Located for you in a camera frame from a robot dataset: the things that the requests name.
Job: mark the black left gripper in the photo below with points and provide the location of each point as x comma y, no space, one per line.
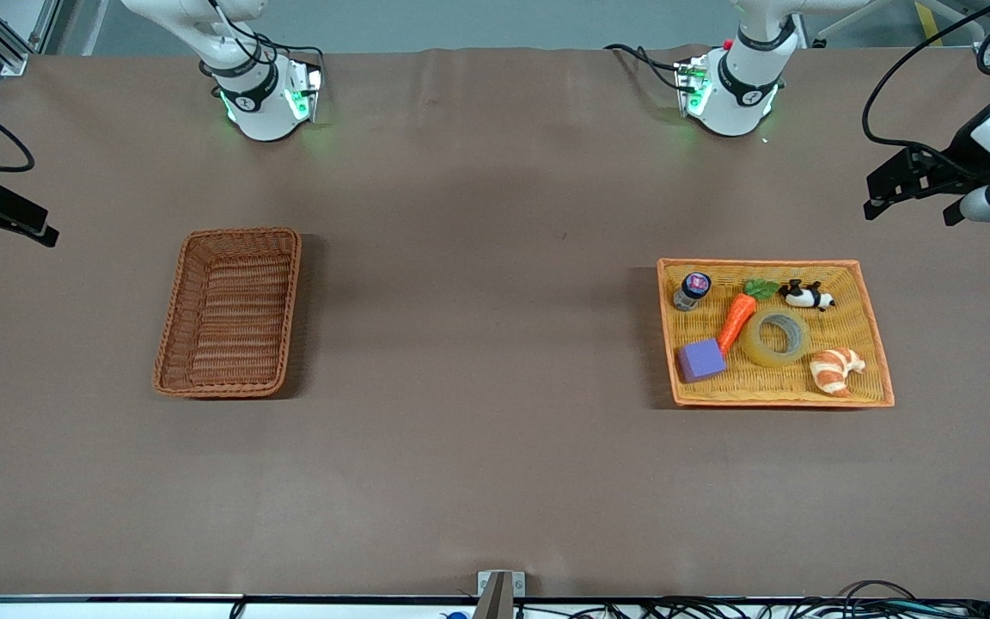
961,156

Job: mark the clear yellowish tape roll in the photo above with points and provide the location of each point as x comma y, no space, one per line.
753,344

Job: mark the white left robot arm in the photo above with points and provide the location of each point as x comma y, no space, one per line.
736,94

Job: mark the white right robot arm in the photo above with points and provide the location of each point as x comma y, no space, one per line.
254,112

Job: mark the brown wicker basket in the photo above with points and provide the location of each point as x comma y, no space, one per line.
229,309

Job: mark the orange wicker basket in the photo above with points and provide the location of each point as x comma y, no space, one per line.
779,383

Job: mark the black white panda toy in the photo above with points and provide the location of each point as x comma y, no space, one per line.
804,297

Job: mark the toy croissant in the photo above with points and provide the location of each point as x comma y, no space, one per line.
830,370

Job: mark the orange toy carrot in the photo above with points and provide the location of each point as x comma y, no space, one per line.
736,318

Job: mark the purple foam cube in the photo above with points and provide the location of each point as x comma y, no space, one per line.
701,361

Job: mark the brown table cover mat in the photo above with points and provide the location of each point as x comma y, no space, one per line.
495,430

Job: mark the grey metal camera bracket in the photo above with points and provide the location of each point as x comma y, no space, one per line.
499,589

